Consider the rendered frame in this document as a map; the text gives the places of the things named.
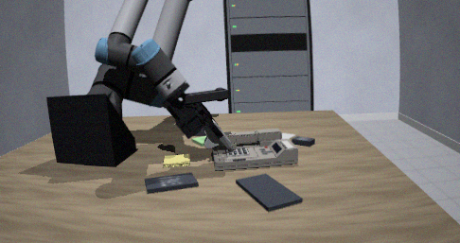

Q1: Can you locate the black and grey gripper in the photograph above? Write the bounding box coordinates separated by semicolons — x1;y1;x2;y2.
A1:
162;83;233;152

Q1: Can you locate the light green sticky note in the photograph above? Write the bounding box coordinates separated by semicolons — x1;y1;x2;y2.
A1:
192;136;206;146

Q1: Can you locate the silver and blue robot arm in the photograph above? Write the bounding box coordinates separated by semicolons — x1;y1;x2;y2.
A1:
87;0;229;118

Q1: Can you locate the white sheet of paper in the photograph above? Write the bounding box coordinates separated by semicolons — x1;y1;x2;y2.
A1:
282;133;295;139

